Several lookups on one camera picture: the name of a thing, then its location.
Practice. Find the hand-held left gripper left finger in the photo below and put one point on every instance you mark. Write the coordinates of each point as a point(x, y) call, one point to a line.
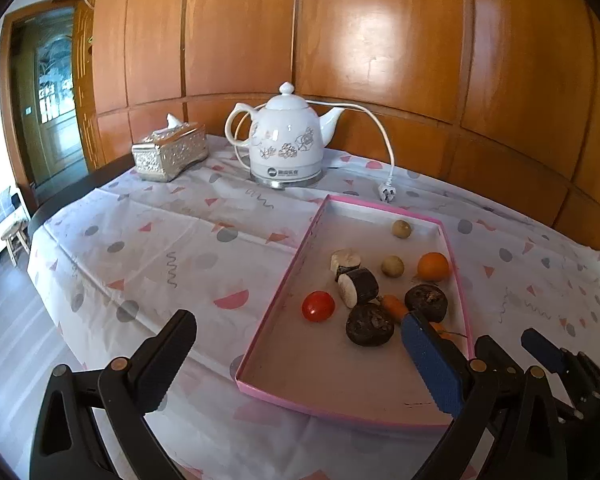
point(165, 355)

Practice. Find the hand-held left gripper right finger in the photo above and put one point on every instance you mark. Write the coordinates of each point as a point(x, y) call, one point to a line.
point(432, 365)

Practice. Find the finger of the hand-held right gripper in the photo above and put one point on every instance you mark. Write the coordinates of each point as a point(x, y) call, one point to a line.
point(542, 347)
point(500, 352)

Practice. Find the small orange carrot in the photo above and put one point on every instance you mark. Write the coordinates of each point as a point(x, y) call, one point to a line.
point(394, 306)

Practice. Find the dark brown water chestnut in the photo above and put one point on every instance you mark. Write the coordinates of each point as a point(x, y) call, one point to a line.
point(426, 302)
point(370, 325)

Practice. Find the orange tangerine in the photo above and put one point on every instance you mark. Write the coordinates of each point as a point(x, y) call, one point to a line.
point(433, 266)
point(440, 330)

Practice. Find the tan longan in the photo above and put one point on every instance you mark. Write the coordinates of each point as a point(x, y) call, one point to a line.
point(401, 228)
point(393, 266)

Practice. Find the cut sugarcane piece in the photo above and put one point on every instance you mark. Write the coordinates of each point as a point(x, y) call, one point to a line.
point(345, 259)
point(358, 287)

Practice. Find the pink shallow tray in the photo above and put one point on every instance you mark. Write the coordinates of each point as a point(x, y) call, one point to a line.
point(290, 360)

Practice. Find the red cherry tomato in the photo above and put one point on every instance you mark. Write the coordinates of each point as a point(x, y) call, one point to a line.
point(318, 306)

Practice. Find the white patterned tablecloth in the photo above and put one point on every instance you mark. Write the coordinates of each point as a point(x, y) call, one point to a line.
point(180, 240)

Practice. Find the dark wooden table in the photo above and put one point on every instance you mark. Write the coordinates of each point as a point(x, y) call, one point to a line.
point(80, 186)

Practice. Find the small wooden stool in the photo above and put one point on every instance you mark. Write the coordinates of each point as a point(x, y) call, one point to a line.
point(16, 237)

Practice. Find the silver embossed tissue box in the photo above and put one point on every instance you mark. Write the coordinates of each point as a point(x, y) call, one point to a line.
point(170, 155)

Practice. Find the silver kettle base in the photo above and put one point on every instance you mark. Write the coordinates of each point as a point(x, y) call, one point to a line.
point(285, 181)

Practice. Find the white tissue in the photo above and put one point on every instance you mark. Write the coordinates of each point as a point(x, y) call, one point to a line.
point(174, 121)

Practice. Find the white floral ceramic kettle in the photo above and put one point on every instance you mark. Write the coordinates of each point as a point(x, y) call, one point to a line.
point(285, 135)

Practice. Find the wooden glass door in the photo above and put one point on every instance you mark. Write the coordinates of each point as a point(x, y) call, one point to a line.
point(55, 110)

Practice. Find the wooden wardrobe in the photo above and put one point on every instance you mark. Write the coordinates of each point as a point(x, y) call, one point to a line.
point(380, 25)

